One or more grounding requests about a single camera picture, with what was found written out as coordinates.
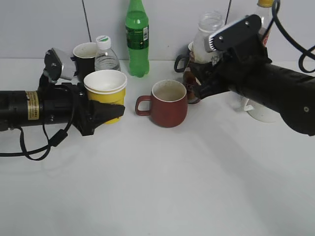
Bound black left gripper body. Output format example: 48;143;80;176
39;83;95;136

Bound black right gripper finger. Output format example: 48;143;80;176
189;62;212;85
193;81;221;100

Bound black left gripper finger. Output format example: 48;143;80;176
89;100;125;125

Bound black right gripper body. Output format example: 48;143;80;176
204;46;271;93

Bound yellow paper cup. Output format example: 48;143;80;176
83;69;127;125

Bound milk bottle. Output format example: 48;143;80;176
192;11;223;65

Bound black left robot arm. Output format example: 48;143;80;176
0;83;125;136

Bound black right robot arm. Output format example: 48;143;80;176
190;49;315;136

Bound brown coffee drink bottle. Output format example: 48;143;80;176
183;42;200;104

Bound white ceramic mug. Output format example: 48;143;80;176
240;95;284;123

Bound red ceramic mug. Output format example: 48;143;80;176
135;80;188;128

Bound black mug white inside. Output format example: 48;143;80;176
71;42;97;82

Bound clear water bottle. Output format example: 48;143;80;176
94;35;121;71

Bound cola bottle yellow cap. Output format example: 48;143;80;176
255;0;274;46

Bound green soda bottle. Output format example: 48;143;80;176
125;0;150;78

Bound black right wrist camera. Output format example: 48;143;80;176
204;14;262;53

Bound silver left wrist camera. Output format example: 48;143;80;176
43;48;76;84

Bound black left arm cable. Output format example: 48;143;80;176
0;83;76;162

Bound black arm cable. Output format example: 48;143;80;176
269;0;315;73
0;83;76;162

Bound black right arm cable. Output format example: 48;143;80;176
269;0;315;73

